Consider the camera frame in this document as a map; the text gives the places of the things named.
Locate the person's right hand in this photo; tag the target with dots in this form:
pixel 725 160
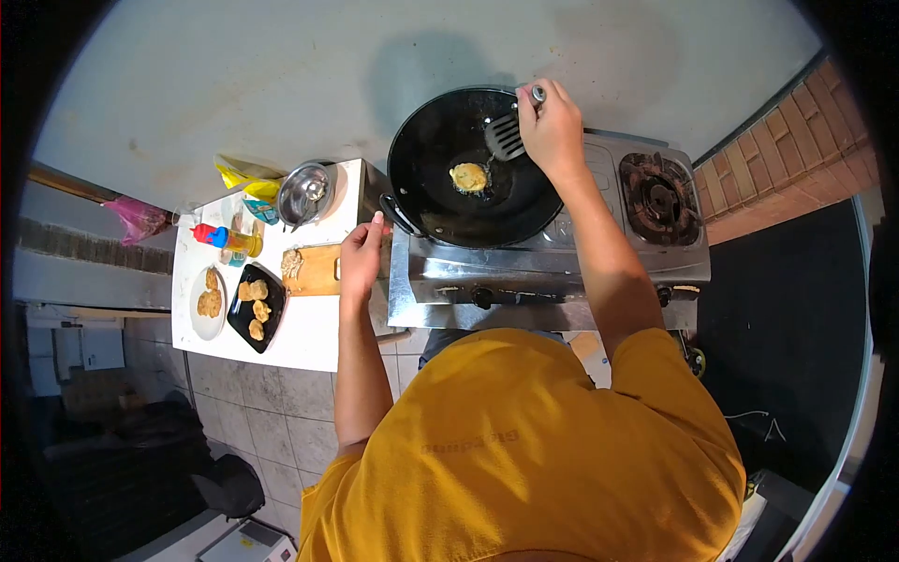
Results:
pixel 555 137

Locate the person's left hand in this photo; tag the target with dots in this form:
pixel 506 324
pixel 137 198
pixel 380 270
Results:
pixel 362 260

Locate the person's left fingers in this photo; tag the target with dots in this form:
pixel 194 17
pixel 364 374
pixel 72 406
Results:
pixel 348 265

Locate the person's left thumb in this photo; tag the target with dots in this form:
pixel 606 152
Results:
pixel 377 225

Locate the person's right fingers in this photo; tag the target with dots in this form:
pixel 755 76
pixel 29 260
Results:
pixel 556 88

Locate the person's right thumb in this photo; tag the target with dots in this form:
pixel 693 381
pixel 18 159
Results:
pixel 525 107

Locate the black slotted metal spatula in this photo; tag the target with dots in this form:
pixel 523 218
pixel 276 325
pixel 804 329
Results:
pixel 504 137

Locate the wooden cutting board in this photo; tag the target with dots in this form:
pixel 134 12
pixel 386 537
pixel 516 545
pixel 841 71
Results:
pixel 319 270

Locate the shredded batter heap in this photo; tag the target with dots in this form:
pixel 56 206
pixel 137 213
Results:
pixel 291 263

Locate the metal spoon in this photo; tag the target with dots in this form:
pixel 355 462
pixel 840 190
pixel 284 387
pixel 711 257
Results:
pixel 314 191

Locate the steel mixing bowl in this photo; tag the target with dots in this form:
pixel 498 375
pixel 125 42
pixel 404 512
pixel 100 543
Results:
pixel 293 205

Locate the yellow fritter frying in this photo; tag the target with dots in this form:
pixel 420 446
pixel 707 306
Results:
pixel 468 177

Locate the golden fried fritter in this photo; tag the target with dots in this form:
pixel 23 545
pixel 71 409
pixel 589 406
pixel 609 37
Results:
pixel 259 289
pixel 211 279
pixel 244 291
pixel 209 303
pixel 256 329
pixel 261 310

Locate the black wok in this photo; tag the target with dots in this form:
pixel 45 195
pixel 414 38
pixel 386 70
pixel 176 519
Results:
pixel 435 147

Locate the blue snack packet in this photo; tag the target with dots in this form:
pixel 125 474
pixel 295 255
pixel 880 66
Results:
pixel 261 210

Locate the red-capped oil bottle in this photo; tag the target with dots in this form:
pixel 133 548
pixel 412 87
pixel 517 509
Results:
pixel 239 241

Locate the yellow plastic bag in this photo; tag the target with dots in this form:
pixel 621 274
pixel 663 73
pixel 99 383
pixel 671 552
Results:
pixel 263 188

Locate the black square plate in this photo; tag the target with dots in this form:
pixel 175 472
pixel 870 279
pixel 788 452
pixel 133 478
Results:
pixel 241 317

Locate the person's legs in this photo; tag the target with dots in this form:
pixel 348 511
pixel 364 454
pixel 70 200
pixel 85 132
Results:
pixel 439 344

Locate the white oval plate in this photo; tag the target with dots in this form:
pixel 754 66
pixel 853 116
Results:
pixel 204 327

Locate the clear drinking glass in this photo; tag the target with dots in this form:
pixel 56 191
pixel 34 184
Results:
pixel 184 214

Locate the steel two-burner gas stove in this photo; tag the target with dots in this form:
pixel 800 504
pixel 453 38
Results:
pixel 632 270

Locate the pink plastic bag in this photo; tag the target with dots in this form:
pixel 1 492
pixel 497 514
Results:
pixel 140 219

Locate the black bag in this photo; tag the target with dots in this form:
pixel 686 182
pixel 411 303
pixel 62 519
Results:
pixel 228 485

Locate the person's body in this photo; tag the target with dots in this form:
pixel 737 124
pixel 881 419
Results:
pixel 520 456

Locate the white box appliance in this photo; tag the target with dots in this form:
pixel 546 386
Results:
pixel 246 544

